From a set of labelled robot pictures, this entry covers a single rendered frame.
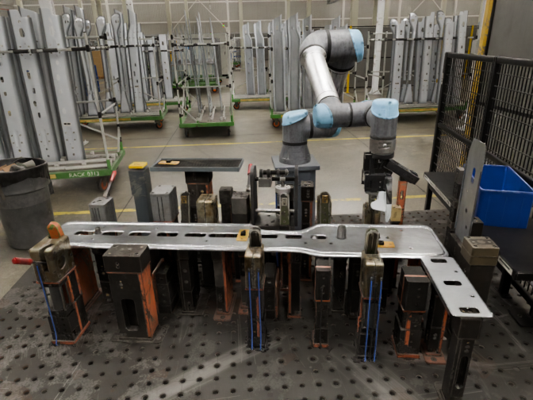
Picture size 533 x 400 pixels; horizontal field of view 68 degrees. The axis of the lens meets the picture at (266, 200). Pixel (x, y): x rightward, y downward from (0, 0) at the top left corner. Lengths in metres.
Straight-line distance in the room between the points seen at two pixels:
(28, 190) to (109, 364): 2.55
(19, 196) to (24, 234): 0.35
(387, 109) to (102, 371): 1.15
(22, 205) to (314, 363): 3.02
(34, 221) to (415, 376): 3.29
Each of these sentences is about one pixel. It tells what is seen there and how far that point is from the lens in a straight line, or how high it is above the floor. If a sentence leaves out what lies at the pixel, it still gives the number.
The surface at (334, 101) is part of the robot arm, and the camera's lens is 1.28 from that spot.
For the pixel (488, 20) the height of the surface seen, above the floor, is 1.76.
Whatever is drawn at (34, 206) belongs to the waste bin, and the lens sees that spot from 3.88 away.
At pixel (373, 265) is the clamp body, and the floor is 1.04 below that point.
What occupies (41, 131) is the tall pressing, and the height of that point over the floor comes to 0.69.
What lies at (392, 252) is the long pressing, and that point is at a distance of 1.33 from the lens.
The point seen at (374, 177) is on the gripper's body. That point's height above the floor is 1.25.
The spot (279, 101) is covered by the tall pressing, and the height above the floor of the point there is 0.49.
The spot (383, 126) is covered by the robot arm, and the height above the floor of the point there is 1.40.
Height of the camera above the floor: 1.63
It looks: 22 degrees down
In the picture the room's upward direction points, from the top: 1 degrees counter-clockwise
